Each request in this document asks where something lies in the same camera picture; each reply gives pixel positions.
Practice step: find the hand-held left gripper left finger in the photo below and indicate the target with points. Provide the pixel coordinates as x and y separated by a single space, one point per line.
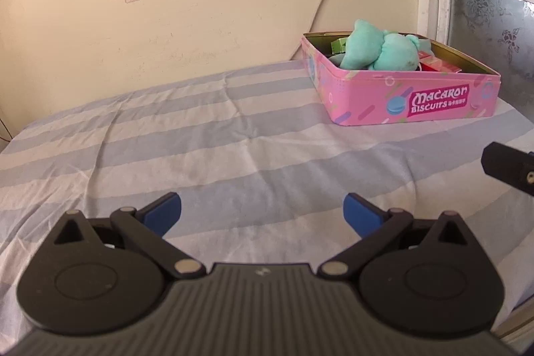
165 214

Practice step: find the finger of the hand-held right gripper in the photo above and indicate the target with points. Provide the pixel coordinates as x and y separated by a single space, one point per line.
509 168

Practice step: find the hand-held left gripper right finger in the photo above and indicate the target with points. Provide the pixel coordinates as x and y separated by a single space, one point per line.
361 216

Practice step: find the pink biscuit tin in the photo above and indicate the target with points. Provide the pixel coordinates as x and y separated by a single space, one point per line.
438 101

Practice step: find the red cardboard box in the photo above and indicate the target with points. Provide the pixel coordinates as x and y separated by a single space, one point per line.
438 66

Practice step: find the teal plush toy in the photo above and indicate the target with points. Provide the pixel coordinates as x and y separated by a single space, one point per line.
375 47

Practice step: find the small green box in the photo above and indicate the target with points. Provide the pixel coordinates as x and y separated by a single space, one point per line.
340 46

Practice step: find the striped bedsheet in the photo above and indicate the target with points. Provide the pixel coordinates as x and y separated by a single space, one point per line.
208 130

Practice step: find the frosted window glass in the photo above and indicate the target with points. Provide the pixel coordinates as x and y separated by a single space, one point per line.
492 26

